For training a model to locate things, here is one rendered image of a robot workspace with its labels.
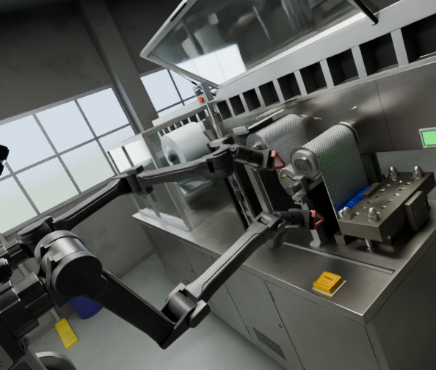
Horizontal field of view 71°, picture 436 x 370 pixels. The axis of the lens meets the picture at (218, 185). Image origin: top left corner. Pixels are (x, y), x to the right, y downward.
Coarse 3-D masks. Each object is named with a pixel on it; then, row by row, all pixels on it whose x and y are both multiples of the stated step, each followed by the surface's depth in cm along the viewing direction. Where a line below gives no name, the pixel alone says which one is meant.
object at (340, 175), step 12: (348, 156) 122; (336, 168) 119; (348, 168) 122; (360, 168) 126; (324, 180) 115; (336, 180) 119; (348, 180) 122; (360, 180) 126; (336, 192) 119; (348, 192) 123; (336, 204) 119
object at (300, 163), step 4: (300, 156) 117; (296, 160) 118; (300, 160) 116; (304, 160) 115; (296, 164) 120; (300, 164) 118; (304, 164) 116; (308, 164) 114; (296, 168) 121; (300, 168) 119; (304, 168) 118; (308, 168) 115; (308, 172) 116
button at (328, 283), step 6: (324, 276) 105; (330, 276) 104; (336, 276) 103; (318, 282) 104; (324, 282) 102; (330, 282) 101; (336, 282) 100; (342, 282) 102; (318, 288) 103; (324, 288) 100; (330, 288) 99; (336, 288) 100
